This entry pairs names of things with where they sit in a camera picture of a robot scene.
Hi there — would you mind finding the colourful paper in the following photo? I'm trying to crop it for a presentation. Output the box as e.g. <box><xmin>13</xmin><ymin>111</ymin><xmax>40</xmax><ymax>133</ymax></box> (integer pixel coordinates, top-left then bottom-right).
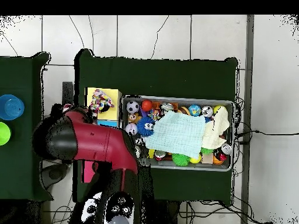
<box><xmin>89</xmin><ymin>88</ymin><xmax>116</xmax><ymax>115</ymax></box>

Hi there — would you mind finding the shallow metal mesh bin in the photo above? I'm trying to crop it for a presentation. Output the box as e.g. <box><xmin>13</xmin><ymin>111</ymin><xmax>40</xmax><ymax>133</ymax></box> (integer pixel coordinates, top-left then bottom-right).
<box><xmin>119</xmin><ymin>94</ymin><xmax>235</xmax><ymax>172</ymax></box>

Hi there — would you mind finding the wooden box with three holes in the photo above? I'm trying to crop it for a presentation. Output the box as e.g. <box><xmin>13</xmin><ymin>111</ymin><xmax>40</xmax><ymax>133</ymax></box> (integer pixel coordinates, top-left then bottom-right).
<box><xmin>82</xmin><ymin>87</ymin><xmax>123</xmax><ymax>183</ymax></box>

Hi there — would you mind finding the blue fuzzy toy with eyes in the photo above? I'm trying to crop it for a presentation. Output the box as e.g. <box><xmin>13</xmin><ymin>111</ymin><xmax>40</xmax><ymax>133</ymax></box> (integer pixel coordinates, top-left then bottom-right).
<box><xmin>136</xmin><ymin>115</ymin><xmax>156</xmax><ymax>137</ymax></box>

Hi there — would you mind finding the orange ball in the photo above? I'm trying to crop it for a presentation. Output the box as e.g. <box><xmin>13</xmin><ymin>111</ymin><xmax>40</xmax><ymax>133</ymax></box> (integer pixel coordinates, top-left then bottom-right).
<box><xmin>141</xmin><ymin>99</ymin><xmax>154</xmax><ymax>112</ymax></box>

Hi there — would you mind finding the white baseball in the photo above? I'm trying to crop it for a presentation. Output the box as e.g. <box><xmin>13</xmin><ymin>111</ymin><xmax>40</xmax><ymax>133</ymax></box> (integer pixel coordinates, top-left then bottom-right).
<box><xmin>125</xmin><ymin>122</ymin><xmax>139</xmax><ymax>137</ymax></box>

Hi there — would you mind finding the black and white soccer ball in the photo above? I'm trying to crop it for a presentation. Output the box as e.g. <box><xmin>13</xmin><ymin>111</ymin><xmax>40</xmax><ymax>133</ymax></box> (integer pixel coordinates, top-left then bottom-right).
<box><xmin>126</xmin><ymin>100</ymin><xmax>140</xmax><ymax>114</ymax></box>

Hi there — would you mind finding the light blue muslin cloth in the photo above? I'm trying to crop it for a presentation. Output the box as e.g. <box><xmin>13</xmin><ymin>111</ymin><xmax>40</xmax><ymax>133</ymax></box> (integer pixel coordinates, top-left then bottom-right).
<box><xmin>145</xmin><ymin>110</ymin><xmax>207</xmax><ymax>159</ymax></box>

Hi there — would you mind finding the globe print ball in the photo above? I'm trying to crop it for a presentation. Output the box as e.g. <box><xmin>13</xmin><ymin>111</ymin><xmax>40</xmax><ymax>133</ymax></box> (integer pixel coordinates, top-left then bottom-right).
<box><xmin>188</xmin><ymin>104</ymin><xmax>202</xmax><ymax>117</ymax></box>

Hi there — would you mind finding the green spiky ball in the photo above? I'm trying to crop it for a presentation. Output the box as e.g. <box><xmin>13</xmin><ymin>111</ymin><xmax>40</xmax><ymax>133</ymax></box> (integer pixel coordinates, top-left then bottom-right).
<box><xmin>172</xmin><ymin>153</ymin><xmax>191</xmax><ymax>167</ymax></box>

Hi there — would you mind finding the dark green tablecloth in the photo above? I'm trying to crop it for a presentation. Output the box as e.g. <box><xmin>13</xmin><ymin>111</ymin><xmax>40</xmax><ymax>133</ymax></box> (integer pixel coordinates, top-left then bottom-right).
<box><xmin>0</xmin><ymin>52</ymin><xmax>53</xmax><ymax>202</ymax></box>
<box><xmin>72</xmin><ymin>48</ymin><xmax>239</xmax><ymax>203</ymax></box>

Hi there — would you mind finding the cream muslin cloth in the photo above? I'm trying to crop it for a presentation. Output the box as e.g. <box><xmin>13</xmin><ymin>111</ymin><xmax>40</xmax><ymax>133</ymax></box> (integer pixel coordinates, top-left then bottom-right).
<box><xmin>201</xmin><ymin>106</ymin><xmax>231</xmax><ymax>150</ymax></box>

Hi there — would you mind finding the blue plastic cup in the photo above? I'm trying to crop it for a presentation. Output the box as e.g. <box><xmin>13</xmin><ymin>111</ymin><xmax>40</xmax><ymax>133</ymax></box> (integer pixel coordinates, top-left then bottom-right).
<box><xmin>0</xmin><ymin>94</ymin><xmax>25</xmax><ymax>121</ymax></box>

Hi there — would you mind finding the green plastic cup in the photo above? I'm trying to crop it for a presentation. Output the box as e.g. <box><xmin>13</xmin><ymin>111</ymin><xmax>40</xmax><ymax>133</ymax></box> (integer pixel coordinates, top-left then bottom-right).
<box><xmin>0</xmin><ymin>121</ymin><xmax>12</xmax><ymax>146</ymax></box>

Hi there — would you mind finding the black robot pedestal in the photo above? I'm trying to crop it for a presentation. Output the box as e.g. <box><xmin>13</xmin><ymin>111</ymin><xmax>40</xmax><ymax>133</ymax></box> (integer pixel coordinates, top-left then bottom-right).
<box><xmin>152</xmin><ymin>200</ymin><xmax>180</xmax><ymax>224</ymax></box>

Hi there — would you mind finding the black cable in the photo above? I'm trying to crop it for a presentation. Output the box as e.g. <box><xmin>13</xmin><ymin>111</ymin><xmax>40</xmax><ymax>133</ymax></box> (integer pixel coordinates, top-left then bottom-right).
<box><xmin>235</xmin><ymin>129</ymin><xmax>299</xmax><ymax>145</ymax></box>

